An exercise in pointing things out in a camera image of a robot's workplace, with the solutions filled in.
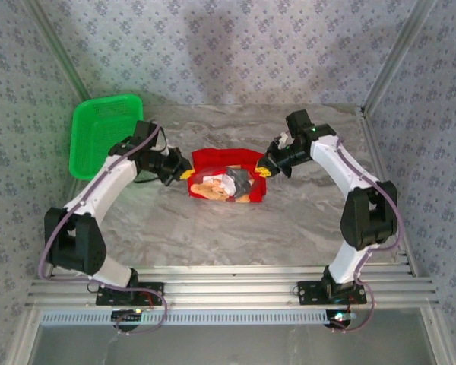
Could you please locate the controller circuit board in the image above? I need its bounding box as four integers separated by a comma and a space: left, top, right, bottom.
110, 308, 144, 321
328, 309, 357, 330

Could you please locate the aluminium frame post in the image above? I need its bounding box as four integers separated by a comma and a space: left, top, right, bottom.
359, 0, 439, 116
22, 0, 93, 103

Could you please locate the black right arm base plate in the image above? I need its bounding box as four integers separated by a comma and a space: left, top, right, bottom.
296, 281, 367, 306

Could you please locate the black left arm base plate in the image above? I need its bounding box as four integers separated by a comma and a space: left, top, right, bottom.
95, 281, 166, 306

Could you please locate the left controller circuit board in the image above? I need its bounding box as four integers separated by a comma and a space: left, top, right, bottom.
110, 308, 144, 321

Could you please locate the grey slotted cable duct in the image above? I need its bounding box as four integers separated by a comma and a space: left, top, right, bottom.
40, 308, 360, 327

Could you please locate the aluminium mounting rail beam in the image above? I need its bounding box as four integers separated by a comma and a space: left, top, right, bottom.
24, 265, 441, 309

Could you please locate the red t-shirt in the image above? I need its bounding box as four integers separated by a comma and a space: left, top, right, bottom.
187, 147, 269, 205

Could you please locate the green plastic mesh basket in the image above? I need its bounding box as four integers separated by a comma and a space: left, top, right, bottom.
68, 94, 144, 181

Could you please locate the aluminium table side rail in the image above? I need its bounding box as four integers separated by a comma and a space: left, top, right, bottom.
359, 108, 420, 275

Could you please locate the right controller circuit board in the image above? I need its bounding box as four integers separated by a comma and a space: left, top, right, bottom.
328, 309, 357, 330

